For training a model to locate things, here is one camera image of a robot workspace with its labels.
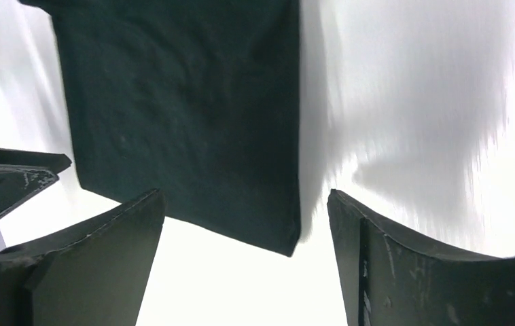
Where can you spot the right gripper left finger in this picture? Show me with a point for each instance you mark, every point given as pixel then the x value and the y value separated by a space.
pixel 92 273

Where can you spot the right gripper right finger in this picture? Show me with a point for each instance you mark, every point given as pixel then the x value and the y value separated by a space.
pixel 393 275

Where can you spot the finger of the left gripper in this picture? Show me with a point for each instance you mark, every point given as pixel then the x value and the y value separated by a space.
pixel 23 174

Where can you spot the black t shirt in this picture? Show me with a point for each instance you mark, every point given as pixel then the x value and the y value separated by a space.
pixel 197 98

